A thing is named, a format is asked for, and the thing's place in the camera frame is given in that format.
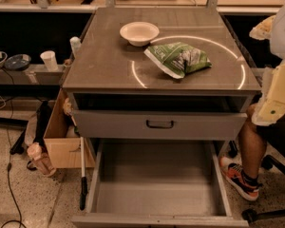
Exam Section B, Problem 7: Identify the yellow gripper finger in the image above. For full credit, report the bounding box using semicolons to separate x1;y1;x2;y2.
249;15;276;40
252;62;285;126

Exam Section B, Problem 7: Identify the green jalapeno chip bag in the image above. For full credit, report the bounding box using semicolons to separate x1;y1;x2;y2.
144;42;212;79

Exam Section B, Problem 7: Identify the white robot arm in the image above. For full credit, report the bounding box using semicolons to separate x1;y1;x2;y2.
249;4;285;126

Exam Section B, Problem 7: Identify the grey drawer cabinet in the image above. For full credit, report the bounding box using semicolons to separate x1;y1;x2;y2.
64;8;259;141

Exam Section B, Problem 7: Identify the open grey bottom drawer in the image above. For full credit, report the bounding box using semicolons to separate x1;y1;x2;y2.
71;140;248;228

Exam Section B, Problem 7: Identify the person's bare leg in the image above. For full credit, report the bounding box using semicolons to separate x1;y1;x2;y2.
238;104;267;179

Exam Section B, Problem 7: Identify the white paper bowl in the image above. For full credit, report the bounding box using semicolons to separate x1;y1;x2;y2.
120;22;160;47

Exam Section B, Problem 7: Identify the black office chair base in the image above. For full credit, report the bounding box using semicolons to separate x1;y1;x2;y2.
228;140;285;224

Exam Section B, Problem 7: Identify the white plastic bottle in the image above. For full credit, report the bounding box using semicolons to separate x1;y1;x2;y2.
69;36;81;57

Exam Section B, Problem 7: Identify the white paper cup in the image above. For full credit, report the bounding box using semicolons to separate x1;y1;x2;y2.
40;50;58;71

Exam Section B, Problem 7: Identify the white stick with black grip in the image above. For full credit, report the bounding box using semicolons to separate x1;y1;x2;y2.
80;137;87;211

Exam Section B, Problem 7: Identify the wooden box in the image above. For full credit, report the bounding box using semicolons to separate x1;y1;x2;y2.
44;89;82;168

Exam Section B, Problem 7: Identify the dark blue plate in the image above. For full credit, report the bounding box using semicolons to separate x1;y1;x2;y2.
4;54;31;71

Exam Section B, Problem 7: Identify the pink water bottle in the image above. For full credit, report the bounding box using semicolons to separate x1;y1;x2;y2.
27;142;56;177

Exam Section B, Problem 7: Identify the grey drawer with black handle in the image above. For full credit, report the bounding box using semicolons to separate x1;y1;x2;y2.
74;110;246;141

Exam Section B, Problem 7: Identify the black floor cable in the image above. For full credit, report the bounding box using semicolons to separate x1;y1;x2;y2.
0;60;28;228

